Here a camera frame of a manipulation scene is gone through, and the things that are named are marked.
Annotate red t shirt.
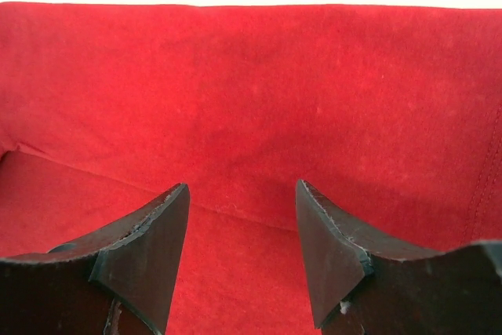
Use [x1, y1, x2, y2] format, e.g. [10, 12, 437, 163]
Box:
[1, 2, 501, 334]

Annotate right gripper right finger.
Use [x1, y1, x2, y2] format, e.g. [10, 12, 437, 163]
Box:
[295, 180, 501, 334]

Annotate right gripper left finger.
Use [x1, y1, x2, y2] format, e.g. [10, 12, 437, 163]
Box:
[1, 184, 190, 334]

